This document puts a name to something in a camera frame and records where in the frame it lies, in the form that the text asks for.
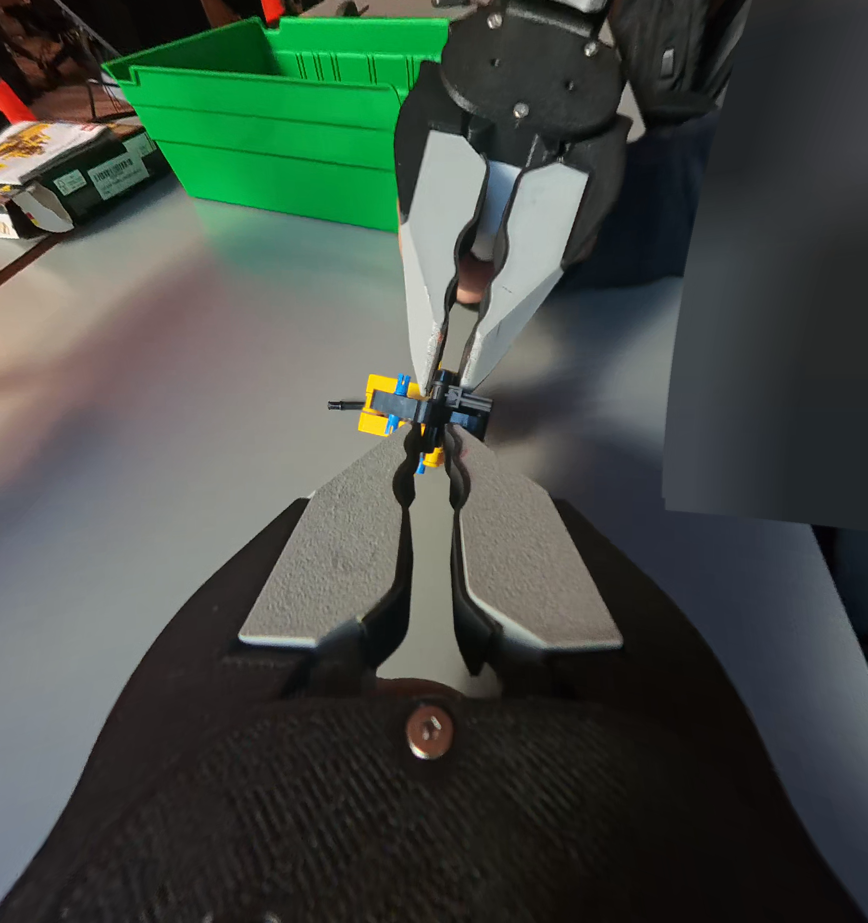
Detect person's right hand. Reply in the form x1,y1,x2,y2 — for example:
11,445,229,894
454,252,494,306

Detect black backpack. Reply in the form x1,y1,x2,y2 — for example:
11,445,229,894
607,0,754,127

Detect yellow lego assembly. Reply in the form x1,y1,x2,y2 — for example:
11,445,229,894
358,373,447,477

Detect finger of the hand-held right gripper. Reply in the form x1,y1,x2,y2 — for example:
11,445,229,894
464,164,591,390
398,128,488,395

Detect black cardboard lego box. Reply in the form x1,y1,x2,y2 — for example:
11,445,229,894
0,123,173,240

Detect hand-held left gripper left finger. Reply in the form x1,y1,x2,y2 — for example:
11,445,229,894
238,435,416,668

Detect lego instruction booklet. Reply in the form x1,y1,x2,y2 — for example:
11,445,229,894
0,120,118,183

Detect black lego connector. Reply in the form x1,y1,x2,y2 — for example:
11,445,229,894
328,369,494,448

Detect green plastic bin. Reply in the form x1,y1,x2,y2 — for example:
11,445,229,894
102,16,451,233

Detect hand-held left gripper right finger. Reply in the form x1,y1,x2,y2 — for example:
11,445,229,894
445,433,625,677

